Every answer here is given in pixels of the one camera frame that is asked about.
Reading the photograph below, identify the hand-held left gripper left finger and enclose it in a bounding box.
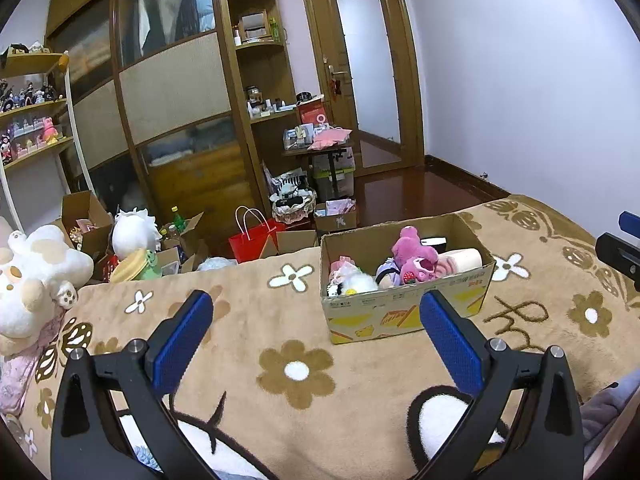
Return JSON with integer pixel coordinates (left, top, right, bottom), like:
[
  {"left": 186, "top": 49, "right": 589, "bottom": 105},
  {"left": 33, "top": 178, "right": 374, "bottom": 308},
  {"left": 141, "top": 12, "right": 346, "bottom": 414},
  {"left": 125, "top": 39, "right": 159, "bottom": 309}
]
[{"left": 50, "top": 289, "right": 216, "bottom": 480}]

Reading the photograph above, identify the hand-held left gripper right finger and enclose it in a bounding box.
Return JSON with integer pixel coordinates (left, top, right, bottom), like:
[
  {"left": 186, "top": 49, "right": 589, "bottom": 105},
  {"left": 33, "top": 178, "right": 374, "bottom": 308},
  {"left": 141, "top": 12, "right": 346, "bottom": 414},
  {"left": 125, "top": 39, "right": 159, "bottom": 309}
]
[{"left": 419, "top": 289, "right": 586, "bottom": 480}]

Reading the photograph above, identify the large cardboard box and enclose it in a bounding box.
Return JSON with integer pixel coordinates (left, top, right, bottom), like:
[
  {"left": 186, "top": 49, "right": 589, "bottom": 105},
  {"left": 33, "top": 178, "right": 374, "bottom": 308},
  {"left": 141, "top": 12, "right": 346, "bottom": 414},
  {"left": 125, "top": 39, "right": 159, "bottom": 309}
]
[{"left": 319, "top": 213, "right": 497, "bottom": 346}]

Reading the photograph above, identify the white pink plush roll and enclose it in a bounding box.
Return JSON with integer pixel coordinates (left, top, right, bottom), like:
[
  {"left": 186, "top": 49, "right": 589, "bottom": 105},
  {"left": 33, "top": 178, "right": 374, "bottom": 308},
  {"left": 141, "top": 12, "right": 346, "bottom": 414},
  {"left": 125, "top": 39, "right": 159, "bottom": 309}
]
[{"left": 435, "top": 248, "right": 483, "bottom": 278}]

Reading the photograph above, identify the pink plush bear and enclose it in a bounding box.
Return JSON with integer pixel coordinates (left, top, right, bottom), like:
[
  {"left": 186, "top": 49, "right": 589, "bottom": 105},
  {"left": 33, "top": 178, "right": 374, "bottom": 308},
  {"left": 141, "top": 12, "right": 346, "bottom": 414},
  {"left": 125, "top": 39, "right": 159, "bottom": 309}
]
[{"left": 391, "top": 226, "right": 440, "bottom": 286}]

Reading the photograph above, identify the white fluffy plush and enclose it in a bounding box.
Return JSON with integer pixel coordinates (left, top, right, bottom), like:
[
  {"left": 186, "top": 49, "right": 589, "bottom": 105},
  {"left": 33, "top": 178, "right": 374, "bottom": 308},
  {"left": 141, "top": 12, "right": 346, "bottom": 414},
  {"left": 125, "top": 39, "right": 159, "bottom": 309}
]
[{"left": 327, "top": 272, "right": 379, "bottom": 297}]

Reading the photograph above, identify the pink packet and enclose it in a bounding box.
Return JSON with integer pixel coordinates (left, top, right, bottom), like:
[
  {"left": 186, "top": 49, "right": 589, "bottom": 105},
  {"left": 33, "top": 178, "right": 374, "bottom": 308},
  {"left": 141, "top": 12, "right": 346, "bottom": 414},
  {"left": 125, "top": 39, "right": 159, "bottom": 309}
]
[{"left": 328, "top": 256, "right": 358, "bottom": 281}]

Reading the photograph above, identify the green frog plush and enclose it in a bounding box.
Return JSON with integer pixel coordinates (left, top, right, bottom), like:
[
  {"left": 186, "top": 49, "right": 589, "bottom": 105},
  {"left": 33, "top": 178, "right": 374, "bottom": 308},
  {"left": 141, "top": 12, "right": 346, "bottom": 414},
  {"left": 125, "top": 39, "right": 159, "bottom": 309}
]
[{"left": 109, "top": 249, "right": 163, "bottom": 285}]

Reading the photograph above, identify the purple striped plush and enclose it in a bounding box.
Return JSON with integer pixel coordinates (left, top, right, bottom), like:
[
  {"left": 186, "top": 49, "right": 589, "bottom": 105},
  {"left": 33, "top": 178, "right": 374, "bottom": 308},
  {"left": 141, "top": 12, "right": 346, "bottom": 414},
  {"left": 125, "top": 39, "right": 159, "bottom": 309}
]
[{"left": 375, "top": 259, "right": 401, "bottom": 288}]

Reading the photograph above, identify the cardboard box with bottles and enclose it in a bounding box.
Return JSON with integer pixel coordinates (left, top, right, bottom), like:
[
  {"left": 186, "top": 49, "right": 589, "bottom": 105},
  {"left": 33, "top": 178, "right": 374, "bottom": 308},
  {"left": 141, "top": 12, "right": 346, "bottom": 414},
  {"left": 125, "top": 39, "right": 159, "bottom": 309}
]
[{"left": 160, "top": 212, "right": 206, "bottom": 273}]

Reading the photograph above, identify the white-haired plush doll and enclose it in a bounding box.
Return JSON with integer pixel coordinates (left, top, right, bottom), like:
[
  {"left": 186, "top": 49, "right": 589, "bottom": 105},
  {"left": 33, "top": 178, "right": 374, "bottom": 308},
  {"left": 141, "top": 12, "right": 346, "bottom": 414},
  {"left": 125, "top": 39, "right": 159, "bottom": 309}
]
[{"left": 111, "top": 207, "right": 163, "bottom": 263}]

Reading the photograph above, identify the red gift bag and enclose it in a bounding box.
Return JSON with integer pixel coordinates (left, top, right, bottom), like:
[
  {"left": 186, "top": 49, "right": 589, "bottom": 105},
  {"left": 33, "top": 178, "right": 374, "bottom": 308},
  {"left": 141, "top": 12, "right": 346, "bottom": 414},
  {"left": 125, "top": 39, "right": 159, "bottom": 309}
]
[{"left": 229, "top": 206, "right": 278, "bottom": 263}]

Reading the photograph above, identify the beige floral blanket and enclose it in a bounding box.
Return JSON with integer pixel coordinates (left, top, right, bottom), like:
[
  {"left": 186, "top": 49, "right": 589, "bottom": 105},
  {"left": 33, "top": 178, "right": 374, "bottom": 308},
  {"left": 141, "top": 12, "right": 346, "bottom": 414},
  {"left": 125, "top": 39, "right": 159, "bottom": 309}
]
[{"left": 0, "top": 194, "right": 640, "bottom": 480}]

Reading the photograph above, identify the person's grey clothing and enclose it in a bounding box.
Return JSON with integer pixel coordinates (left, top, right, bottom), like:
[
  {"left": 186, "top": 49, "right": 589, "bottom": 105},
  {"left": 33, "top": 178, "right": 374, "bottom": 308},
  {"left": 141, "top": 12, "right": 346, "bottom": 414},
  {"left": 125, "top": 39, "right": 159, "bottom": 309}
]
[{"left": 577, "top": 367, "right": 640, "bottom": 466}]

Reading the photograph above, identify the plain cardboard box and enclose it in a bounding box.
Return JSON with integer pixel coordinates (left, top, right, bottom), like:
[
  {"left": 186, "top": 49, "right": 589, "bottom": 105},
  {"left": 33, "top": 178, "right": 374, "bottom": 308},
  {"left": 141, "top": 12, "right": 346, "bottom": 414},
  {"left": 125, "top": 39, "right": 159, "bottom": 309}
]
[{"left": 260, "top": 230, "right": 321, "bottom": 261}]

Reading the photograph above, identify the white brown cow plush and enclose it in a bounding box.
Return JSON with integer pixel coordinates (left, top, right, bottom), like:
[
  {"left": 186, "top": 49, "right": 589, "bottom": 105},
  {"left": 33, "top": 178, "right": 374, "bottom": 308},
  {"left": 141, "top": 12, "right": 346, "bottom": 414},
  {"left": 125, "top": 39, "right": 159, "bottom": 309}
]
[{"left": 0, "top": 215, "right": 95, "bottom": 356}]

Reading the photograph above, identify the pink fuzzy cloth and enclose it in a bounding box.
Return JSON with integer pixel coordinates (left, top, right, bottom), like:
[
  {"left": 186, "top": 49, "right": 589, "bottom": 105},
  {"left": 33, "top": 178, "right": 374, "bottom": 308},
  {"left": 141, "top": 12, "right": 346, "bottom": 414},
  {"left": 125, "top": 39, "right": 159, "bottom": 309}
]
[{"left": 0, "top": 320, "right": 61, "bottom": 416}]

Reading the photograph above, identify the cardboard box with trinkets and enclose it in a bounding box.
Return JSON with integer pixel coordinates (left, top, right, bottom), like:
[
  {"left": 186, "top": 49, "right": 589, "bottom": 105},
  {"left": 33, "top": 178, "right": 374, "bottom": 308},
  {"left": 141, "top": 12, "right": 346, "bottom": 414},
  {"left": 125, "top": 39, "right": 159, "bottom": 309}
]
[{"left": 60, "top": 191, "right": 115, "bottom": 261}]

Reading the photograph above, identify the small cardboard box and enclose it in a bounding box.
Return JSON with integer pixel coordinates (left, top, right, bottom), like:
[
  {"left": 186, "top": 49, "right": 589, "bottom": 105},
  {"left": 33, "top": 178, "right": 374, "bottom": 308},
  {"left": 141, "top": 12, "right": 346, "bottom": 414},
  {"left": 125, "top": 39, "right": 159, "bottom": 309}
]
[{"left": 314, "top": 199, "right": 358, "bottom": 233}]

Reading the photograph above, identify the wicker basket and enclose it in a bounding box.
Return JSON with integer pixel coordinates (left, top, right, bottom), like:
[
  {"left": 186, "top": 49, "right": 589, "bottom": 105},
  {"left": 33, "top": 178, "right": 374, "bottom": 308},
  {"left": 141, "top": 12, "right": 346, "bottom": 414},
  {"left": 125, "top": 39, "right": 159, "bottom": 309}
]
[{"left": 271, "top": 190, "right": 318, "bottom": 226}]

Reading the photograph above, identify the clear storage box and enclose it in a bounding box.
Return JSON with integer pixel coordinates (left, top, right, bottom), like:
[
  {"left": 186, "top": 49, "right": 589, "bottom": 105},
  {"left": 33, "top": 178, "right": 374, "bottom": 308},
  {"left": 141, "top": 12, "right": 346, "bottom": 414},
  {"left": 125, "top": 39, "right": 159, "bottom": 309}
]
[{"left": 312, "top": 152, "right": 357, "bottom": 201}]

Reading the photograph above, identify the small folding table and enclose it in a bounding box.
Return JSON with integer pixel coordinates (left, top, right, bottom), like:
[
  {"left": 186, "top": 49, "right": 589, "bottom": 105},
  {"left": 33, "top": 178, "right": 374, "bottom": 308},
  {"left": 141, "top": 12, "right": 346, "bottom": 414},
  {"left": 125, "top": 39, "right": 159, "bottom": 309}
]
[{"left": 282, "top": 142, "right": 356, "bottom": 201}]

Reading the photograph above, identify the wooden wardrobe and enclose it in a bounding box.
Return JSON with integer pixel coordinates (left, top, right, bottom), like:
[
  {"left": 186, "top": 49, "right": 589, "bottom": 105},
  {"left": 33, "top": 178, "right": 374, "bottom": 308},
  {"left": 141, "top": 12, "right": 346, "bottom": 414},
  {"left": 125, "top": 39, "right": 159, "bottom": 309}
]
[{"left": 45, "top": 0, "right": 301, "bottom": 261}]

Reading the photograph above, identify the row of small figurines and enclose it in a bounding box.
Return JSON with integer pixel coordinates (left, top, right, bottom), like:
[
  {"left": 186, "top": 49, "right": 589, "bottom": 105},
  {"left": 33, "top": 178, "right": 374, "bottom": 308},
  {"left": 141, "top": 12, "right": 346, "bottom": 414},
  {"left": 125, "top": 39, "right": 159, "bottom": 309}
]
[{"left": 0, "top": 80, "right": 63, "bottom": 163}]

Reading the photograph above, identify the red box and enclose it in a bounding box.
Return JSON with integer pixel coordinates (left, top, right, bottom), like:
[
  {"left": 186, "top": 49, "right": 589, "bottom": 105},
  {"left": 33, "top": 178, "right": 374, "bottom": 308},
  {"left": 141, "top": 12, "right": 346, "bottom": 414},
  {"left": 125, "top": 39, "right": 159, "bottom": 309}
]
[{"left": 297, "top": 101, "right": 328, "bottom": 128}]

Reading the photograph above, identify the wooden corner shelf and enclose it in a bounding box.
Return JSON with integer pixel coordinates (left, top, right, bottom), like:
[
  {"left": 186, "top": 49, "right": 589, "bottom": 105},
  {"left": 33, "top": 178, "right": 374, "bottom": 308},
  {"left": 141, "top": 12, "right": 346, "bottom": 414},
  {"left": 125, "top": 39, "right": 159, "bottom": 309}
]
[{"left": 220, "top": 0, "right": 306, "bottom": 216}]

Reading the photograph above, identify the wooden door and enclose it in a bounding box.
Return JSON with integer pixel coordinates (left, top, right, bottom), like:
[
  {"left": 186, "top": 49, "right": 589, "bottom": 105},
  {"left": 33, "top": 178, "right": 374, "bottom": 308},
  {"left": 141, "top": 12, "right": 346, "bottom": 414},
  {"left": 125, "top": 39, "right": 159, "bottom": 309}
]
[{"left": 300, "top": 0, "right": 426, "bottom": 171}]

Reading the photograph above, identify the wall shelf unit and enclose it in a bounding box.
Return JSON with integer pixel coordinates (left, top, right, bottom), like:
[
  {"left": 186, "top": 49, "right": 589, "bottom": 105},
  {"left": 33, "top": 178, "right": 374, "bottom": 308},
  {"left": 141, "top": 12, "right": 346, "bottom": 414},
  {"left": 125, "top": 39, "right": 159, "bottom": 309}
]
[{"left": 0, "top": 50, "right": 76, "bottom": 171}]

